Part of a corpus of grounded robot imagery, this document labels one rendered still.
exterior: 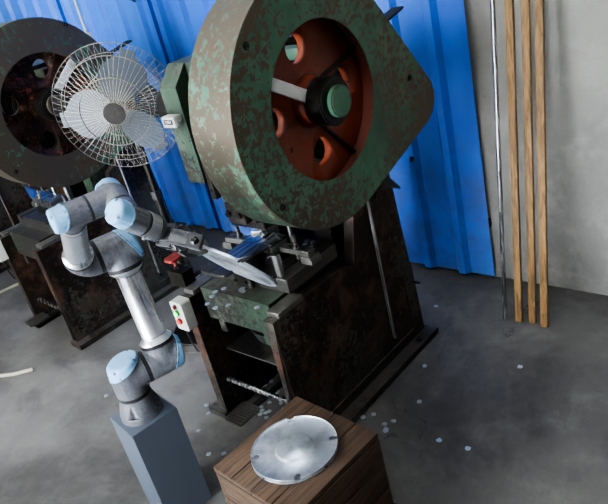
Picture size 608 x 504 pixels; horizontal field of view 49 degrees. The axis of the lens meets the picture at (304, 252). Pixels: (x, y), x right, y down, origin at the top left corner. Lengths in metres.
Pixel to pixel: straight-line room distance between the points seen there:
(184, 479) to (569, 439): 1.40
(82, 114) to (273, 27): 1.43
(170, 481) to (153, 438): 0.20
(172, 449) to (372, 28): 1.62
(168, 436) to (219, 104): 1.20
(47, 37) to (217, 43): 1.75
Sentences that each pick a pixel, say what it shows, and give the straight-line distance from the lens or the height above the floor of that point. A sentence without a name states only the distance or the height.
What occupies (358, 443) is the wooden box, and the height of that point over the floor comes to 0.35.
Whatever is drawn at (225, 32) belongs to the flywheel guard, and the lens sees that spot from 1.93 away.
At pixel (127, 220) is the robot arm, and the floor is 1.26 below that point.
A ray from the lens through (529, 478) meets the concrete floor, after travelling 2.52.
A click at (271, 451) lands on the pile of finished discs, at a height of 0.36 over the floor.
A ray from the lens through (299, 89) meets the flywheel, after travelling 2.08.
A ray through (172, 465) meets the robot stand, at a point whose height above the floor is 0.25.
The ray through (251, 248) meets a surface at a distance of 2.56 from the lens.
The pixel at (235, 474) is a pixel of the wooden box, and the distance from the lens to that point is 2.24.
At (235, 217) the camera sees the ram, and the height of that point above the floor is 0.92.
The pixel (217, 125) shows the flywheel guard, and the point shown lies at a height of 1.40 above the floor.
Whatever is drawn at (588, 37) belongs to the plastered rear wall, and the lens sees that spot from 2.96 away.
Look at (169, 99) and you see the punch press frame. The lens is 2.51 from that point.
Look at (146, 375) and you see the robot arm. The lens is 2.35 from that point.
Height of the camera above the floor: 1.84
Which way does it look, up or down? 26 degrees down
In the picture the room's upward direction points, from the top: 14 degrees counter-clockwise
